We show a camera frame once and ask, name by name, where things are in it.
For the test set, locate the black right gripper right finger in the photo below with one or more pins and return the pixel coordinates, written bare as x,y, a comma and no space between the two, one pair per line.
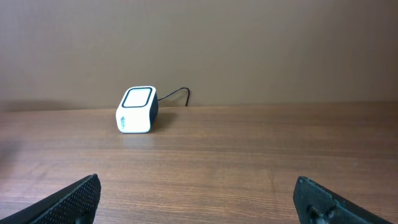
316,204

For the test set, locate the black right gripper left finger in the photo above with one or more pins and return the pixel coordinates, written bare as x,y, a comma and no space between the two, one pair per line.
74,204

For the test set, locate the white barcode scanner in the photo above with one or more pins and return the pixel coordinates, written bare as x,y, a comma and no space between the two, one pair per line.
137,110

